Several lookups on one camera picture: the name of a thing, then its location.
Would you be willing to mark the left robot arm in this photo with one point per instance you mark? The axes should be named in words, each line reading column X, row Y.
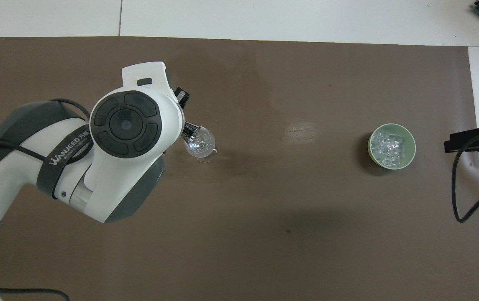
column 134, row 175

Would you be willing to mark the clear wine glass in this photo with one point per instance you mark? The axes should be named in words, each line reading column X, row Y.
column 200, row 145

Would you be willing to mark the green bowl of ice cubes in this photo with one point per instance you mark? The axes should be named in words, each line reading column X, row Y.
column 392, row 146

